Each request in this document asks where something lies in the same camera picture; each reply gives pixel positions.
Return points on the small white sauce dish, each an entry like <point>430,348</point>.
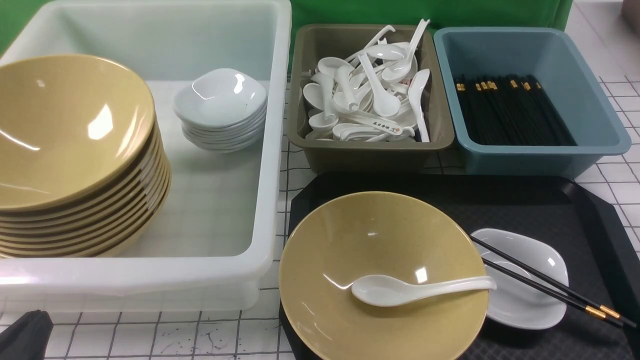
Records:
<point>514,303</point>

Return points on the black chopstick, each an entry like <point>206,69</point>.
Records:
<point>532,279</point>
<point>537,280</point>

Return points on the black plastic serving tray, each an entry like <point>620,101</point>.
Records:
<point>587,232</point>

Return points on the pile of black chopsticks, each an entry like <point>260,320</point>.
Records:
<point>510,110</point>

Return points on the stack of white dishes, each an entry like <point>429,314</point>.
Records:
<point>223,111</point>

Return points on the large white plastic bin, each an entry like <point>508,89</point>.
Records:
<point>213,238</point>

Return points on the blue plastic chopstick bin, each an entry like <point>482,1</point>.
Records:
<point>552,57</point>

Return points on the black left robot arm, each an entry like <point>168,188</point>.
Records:
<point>27,338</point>

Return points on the pile of white spoons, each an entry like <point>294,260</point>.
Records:
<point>373,95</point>

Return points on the stack of tan bowls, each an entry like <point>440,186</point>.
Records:
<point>83,168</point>

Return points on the tan noodle bowl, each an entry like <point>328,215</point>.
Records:
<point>383,233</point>

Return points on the white ceramic soup spoon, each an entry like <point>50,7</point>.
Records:
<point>387,291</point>

